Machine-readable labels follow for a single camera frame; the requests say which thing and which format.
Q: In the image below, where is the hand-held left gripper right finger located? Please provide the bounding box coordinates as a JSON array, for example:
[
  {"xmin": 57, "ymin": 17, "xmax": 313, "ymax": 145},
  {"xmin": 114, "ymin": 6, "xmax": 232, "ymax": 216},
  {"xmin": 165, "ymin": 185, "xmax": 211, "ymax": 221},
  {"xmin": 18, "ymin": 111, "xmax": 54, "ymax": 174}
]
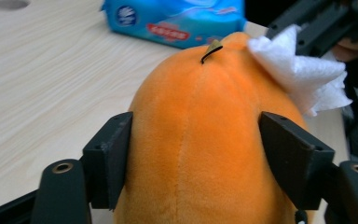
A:
[{"xmin": 258, "ymin": 111, "xmax": 336, "ymax": 211}]

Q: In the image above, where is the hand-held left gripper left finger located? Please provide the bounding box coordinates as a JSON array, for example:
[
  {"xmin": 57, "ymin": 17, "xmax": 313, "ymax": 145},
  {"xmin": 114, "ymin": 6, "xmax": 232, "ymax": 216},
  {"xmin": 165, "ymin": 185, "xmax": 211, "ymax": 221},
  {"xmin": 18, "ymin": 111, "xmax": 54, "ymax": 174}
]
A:
[{"xmin": 82, "ymin": 111, "xmax": 134, "ymax": 212}]

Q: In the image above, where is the white wet wipe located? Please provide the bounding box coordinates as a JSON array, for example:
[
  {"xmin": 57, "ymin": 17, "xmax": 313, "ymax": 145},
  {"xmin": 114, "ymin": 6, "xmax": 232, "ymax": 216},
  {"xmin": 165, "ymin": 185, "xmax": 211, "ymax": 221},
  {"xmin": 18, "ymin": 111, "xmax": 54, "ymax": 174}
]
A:
[{"xmin": 246, "ymin": 23, "xmax": 353, "ymax": 118}]

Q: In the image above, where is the orange round fruit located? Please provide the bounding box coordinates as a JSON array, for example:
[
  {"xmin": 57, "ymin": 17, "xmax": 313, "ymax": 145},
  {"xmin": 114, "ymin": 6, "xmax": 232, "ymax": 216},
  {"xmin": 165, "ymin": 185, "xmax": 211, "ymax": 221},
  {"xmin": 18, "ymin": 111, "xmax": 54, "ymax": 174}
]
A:
[{"xmin": 113, "ymin": 31, "xmax": 315, "ymax": 224}]

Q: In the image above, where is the blue wet wipes pack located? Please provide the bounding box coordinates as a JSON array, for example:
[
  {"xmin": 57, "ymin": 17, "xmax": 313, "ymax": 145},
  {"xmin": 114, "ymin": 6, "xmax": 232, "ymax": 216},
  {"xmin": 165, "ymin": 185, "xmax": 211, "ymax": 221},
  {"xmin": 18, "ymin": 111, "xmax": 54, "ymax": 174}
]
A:
[{"xmin": 101, "ymin": 0, "xmax": 248, "ymax": 50}]

